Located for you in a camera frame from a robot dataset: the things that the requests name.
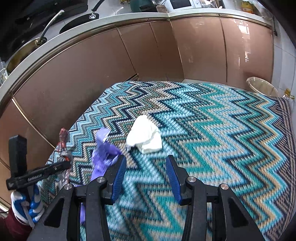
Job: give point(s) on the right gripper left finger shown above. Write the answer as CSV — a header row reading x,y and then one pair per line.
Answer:
x,y
61,220

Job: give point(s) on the white microwave oven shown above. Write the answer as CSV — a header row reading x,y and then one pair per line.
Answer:
x,y
185,4

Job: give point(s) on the beige waste bin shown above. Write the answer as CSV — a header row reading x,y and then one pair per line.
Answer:
x,y
262,86

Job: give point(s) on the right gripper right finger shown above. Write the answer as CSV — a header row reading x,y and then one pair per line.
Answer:
x,y
230,219

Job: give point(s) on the purple wrapper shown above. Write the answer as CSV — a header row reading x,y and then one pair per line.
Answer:
x,y
104,155

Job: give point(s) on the brown kitchen cabinets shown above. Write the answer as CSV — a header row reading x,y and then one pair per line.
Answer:
x,y
67,81

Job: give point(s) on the green kitchen appliance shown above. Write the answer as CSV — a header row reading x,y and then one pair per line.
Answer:
x,y
138,6

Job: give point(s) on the red silver snack wrapper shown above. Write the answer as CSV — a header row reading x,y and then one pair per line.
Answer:
x,y
65,155

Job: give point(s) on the white tissue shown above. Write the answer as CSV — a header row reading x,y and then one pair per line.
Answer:
x,y
144,135

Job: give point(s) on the cooking oil bottle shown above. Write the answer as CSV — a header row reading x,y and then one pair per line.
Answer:
x,y
287,95

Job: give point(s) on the zigzag patterned table cloth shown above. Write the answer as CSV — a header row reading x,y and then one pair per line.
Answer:
x,y
219,134

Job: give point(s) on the white kitchen countertop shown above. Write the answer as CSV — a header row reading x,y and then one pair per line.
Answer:
x,y
92,28

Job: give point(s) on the steel wok with handle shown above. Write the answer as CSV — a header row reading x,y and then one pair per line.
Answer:
x,y
30,46

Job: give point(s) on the black frying pan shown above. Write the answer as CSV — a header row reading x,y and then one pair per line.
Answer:
x,y
83,19

